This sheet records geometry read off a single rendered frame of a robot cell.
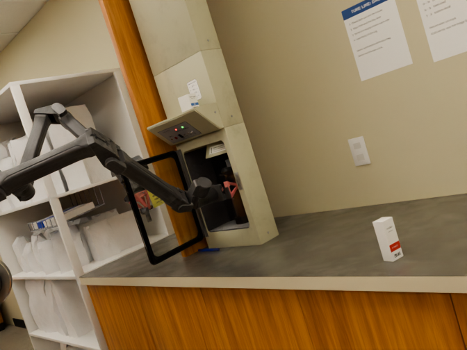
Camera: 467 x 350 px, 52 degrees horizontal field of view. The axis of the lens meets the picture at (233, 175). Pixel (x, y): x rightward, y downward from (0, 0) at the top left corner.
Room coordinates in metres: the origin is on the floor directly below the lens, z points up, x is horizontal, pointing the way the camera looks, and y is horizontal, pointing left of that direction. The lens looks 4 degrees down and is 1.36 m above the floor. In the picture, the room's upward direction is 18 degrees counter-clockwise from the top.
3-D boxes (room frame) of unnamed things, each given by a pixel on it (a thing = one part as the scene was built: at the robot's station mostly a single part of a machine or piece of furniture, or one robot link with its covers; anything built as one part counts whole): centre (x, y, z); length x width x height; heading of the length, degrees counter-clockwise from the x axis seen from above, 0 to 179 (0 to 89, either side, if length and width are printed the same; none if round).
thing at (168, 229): (1.91, 0.30, 1.19); 0.30 x 0.01 x 0.40; 139
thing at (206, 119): (1.89, 0.13, 1.46); 0.32 x 0.11 x 0.10; 43
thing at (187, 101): (1.83, 0.08, 1.54); 0.05 x 0.05 x 0.06; 57
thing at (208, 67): (2.01, 0.00, 1.32); 0.32 x 0.25 x 0.77; 43
